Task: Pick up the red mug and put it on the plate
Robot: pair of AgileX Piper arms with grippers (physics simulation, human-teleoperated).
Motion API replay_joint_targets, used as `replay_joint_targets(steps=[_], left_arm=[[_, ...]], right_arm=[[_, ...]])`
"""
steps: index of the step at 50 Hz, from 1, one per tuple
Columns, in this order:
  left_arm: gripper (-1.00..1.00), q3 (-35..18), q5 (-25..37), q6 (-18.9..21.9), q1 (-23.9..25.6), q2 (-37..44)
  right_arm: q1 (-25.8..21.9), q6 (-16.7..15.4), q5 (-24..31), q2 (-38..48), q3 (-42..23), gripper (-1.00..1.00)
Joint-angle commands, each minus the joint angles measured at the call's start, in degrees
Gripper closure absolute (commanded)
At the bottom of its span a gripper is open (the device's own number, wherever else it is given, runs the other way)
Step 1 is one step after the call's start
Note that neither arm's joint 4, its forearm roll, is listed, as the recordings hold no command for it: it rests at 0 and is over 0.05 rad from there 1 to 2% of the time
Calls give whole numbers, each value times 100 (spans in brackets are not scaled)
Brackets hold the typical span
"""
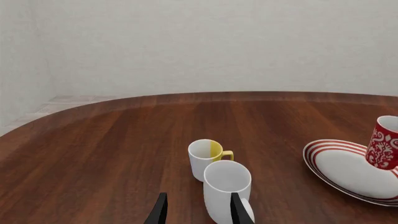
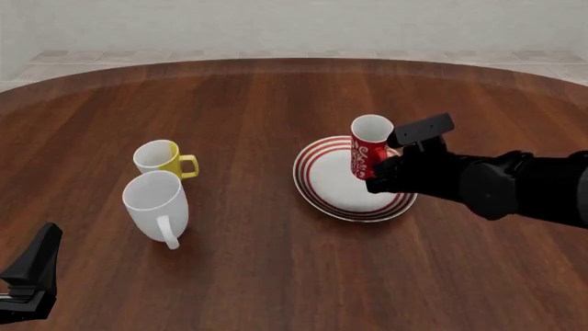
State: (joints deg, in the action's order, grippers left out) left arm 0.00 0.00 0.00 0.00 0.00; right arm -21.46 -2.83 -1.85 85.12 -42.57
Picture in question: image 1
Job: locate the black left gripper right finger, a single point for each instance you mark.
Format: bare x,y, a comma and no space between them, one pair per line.
238,210

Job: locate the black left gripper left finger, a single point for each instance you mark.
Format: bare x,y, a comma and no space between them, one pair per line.
159,211

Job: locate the plain white mug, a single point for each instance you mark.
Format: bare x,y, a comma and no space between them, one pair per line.
222,189

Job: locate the white and yellow mug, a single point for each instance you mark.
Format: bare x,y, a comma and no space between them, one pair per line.
202,161

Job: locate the white plate with red rings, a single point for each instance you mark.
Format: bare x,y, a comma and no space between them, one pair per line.
342,172

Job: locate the red patterned mug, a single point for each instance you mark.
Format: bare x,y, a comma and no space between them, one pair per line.
384,144

